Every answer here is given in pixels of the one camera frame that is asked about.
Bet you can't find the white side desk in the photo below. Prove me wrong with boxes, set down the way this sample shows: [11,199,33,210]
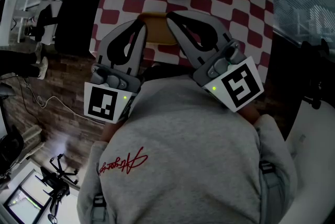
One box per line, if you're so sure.
[0,0,63,47]

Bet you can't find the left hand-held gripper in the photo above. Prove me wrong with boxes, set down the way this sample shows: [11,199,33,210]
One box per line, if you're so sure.
[83,18,149,124]

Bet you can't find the brown plastic tray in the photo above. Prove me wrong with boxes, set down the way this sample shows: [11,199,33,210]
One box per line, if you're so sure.
[137,12,178,46]

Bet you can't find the person's left forearm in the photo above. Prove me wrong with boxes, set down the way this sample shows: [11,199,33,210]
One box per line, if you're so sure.
[100,120,124,142]

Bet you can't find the checkered cloth covered table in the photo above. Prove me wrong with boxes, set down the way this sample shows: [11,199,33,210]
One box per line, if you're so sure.
[88,0,275,80]

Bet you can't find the black swivel chair star base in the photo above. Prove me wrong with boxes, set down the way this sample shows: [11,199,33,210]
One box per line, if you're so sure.
[35,153,81,223]

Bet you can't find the grey harness strap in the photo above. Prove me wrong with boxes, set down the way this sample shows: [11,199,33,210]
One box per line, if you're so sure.
[91,193,107,224]
[259,160,282,224]

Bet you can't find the white curved desk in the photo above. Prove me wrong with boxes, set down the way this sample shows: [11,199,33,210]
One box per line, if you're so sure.
[284,98,335,224]

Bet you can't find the person's right forearm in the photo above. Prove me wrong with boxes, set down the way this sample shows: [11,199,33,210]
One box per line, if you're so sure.
[237,105,261,126]

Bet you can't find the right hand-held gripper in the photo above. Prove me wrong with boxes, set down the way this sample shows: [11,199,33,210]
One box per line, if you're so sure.
[166,9,264,113]

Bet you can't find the white floor cable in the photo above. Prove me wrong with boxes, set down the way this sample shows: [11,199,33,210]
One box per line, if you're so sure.
[36,95,86,119]

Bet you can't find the person's grey sweatshirt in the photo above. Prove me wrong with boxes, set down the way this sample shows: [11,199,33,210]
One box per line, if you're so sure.
[76,75,299,224]

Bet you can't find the red white checkered tablecloth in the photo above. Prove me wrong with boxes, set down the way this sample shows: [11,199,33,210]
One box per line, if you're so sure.
[88,0,275,80]

